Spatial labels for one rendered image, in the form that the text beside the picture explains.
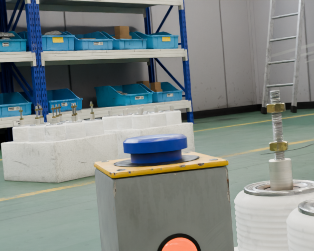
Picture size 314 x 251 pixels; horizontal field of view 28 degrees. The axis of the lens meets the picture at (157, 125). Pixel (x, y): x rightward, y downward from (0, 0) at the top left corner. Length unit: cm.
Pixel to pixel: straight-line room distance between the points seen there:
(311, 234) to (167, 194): 17
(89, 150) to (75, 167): 11
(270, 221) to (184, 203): 24
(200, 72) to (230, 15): 97
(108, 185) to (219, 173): 6
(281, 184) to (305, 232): 13
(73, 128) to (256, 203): 231
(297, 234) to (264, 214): 9
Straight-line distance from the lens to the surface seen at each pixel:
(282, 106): 62
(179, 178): 36
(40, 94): 544
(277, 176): 62
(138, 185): 35
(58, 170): 276
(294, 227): 51
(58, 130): 280
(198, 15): 787
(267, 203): 59
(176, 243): 36
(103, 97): 627
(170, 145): 37
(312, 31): 804
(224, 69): 811
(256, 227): 60
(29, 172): 290
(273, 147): 62
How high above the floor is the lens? 36
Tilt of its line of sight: 3 degrees down
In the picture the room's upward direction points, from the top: 5 degrees counter-clockwise
